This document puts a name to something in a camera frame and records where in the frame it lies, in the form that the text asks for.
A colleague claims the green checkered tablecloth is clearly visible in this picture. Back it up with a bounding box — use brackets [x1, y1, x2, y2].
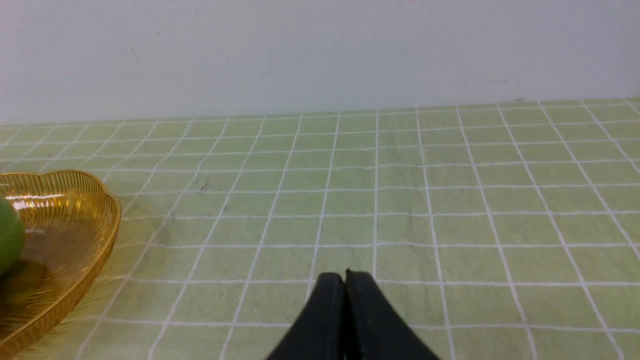
[1, 97, 640, 360]

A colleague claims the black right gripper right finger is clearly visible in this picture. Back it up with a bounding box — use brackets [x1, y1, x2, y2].
[345, 269, 439, 360]

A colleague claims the amber glass fruit plate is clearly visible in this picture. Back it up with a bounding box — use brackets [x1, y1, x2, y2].
[1, 170, 122, 360]

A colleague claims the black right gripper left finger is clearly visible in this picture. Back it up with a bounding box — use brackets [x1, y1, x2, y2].
[267, 272, 345, 360]

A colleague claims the green apple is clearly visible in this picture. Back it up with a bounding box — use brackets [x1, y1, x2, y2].
[0, 197, 26, 276]

